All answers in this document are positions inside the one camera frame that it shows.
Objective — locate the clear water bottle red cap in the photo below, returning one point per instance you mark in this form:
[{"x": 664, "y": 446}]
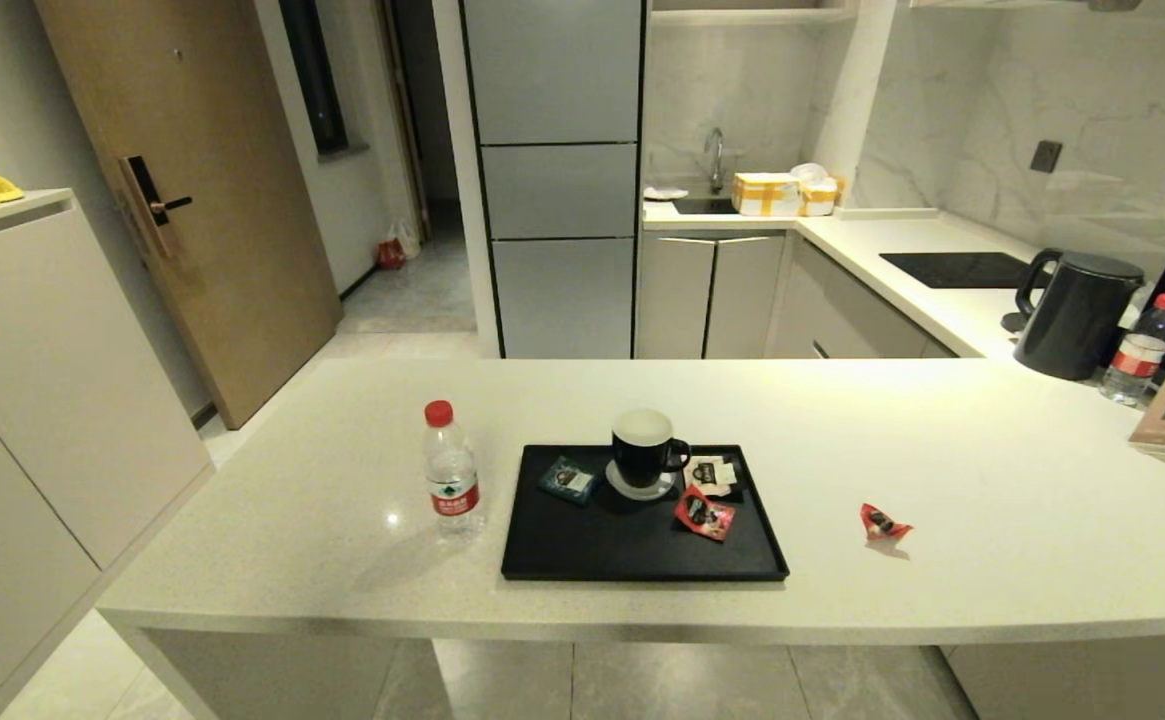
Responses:
[
  {"x": 452, "y": 475},
  {"x": 1139, "y": 358}
]

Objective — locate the red coffee sachet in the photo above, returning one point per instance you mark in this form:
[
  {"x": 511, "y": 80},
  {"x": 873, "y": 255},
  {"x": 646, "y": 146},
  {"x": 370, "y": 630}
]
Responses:
[
  {"x": 883, "y": 522},
  {"x": 707, "y": 515}
]

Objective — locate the teal tea bag packet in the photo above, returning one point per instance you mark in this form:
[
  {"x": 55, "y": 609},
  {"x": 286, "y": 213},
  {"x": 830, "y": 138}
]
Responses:
[{"x": 568, "y": 479}]

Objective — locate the black electric kettle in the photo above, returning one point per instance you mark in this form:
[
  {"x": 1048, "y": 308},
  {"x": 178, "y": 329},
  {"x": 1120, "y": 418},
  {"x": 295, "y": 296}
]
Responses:
[{"x": 1080, "y": 318}]

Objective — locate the grey cabinet door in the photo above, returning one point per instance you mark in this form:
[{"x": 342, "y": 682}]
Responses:
[
  {"x": 745, "y": 299},
  {"x": 674, "y": 299}
]

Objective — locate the black mug white inside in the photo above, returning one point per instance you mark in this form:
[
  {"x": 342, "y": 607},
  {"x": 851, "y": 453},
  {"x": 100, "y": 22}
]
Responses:
[{"x": 642, "y": 454}]

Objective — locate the white round saucer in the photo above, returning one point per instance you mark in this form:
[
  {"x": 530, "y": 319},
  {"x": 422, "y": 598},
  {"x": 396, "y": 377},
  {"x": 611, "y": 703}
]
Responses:
[{"x": 642, "y": 492}]

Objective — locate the beige coffee sachet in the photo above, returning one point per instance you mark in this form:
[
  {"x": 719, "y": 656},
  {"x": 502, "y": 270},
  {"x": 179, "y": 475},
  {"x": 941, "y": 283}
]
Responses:
[{"x": 712, "y": 474}]

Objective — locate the grey tall refrigerator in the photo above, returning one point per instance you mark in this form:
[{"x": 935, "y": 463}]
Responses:
[{"x": 557, "y": 180}]

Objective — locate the black rectangular serving tray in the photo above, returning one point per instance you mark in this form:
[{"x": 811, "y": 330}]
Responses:
[{"x": 632, "y": 550}]

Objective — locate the steel kitchen sink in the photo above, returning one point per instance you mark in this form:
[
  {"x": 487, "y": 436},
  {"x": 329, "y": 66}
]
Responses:
[{"x": 704, "y": 206}]

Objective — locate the red plastic bag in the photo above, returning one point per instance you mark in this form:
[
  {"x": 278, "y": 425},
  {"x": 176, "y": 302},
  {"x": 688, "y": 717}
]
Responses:
[{"x": 391, "y": 256}]

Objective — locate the chrome sink faucet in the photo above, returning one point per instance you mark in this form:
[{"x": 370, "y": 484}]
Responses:
[{"x": 715, "y": 158}]

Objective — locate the large yellow taped box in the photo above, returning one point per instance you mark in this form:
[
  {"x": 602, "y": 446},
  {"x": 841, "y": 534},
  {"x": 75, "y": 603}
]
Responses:
[{"x": 767, "y": 194}]

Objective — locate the grey drawer cabinet front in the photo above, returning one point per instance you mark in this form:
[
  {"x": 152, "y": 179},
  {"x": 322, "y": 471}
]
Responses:
[{"x": 852, "y": 314}]

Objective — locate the small yellow taped box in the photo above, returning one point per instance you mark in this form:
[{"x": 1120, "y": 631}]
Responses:
[{"x": 819, "y": 197}]

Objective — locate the white crumpled bag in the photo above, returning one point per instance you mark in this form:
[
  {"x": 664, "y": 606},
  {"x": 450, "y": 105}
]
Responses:
[{"x": 809, "y": 172}]

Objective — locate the black induction cooktop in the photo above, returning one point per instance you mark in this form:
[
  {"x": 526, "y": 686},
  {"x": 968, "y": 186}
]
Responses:
[{"x": 957, "y": 270}]

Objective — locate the brown wooden door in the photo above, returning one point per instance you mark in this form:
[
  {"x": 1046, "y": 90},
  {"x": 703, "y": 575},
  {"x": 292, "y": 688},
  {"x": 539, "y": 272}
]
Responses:
[{"x": 232, "y": 180}]

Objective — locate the white shoe cabinet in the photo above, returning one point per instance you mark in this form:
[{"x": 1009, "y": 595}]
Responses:
[{"x": 32, "y": 400}]

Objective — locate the grey range hood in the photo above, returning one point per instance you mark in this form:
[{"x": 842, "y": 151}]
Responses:
[{"x": 1112, "y": 4}]

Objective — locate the dark narrow wall panel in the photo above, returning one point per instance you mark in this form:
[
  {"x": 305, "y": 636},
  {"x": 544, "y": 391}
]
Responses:
[{"x": 314, "y": 78}]

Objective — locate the dark wall socket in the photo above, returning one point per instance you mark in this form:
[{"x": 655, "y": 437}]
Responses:
[{"x": 1046, "y": 156}]

